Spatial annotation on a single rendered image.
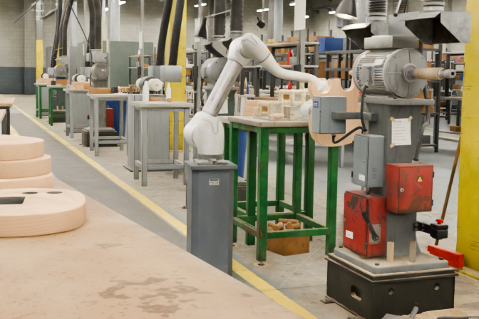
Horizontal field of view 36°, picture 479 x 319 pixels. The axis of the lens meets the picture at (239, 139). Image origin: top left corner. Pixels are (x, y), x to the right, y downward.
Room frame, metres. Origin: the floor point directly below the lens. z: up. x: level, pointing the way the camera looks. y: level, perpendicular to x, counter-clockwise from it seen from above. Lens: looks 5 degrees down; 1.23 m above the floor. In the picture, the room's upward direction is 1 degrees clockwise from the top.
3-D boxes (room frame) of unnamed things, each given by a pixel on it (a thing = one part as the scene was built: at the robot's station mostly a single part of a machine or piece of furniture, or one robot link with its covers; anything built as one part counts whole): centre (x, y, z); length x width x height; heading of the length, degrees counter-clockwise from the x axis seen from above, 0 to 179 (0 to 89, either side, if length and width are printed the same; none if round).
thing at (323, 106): (3.92, -0.53, 0.99); 0.24 x 0.21 x 0.26; 21
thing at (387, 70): (3.92, -0.78, 1.25); 0.41 x 0.27 x 0.26; 21
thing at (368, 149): (3.81, -0.67, 0.93); 0.15 x 0.10 x 0.55; 21
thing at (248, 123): (5.03, -0.29, 0.55); 0.62 x 0.58 x 0.76; 21
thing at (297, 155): (5.37, -0.43, 0.45); 0.05 x 0.05 x 0.90; 21
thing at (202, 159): (4.33, 0.17, 0.73); 0.22 x 0.18 x 0.06; 13
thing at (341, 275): (3.86, -0.81, 0.12); 0.61 x 0.51 x 0.25; 111
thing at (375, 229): (3.67, -0.67, 0.47); 0.12 x 0.03 x 0.18; 111
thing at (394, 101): (3.86, -0.81, 1.11); 0.36 x 0.24 x 0.04; 21
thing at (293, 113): (5.00, -0.35, 0.98); 0.27 x 0.16 x 0.09; 24
